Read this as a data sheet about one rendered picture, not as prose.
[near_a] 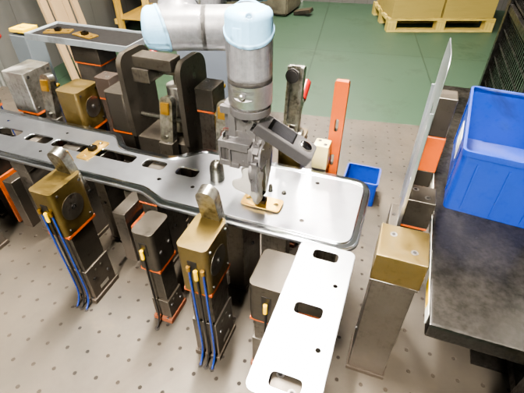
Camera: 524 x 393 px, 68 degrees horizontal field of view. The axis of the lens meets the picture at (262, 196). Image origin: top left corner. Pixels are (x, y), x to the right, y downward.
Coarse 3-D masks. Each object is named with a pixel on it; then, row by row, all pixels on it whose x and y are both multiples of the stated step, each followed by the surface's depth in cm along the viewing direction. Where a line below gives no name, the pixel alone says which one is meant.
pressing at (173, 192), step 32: (0, 128) 105; (32, 128) 105; (64, 128) 105; (32, 160) 93; (96, 160) 93; (160, 160) 93; (192, 160) 93; (160, 192) 83; (192, 192) 83; (224, 192) 83; (288, 192) 83; (320, 192) 83; (352, 192) 83; (256, 224) 76; (288, 224) 75; (320, 224) 75; (352, 224) 75
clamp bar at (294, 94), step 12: (288, 72) 80; (300, 72) 81; (288, 84) 83; (300, 84) 83; (288, 96) 85; (300, 96) 84; (288, 108) 87; (300, 108) 86; (288, 120) 88; (300, 120) 88
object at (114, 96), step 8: (112, 88) 106; (120, 88) 106; (112, 96) 104; (120, 96) 103; (112, 104) 106; (120, 104) 105; (112, 112) 107; (120, 112) 106; (112, 120) 109; (120, 120) 108; (128, 120) 107; (120, 128) 110; (128, 128) 109; (128, 136) 112; (136, 136) 113; (128, 144) 114; (136, 144) 114; (128, 160) 118
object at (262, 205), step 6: (264, 198) 79; (270, 198) 80; (246, 204) 79; (252, 204) 79; (258, 204) 79; (264, 204) 79; (270, 204) 79; (282, 204) 79; (270, 210) 78; (276, 210) 78
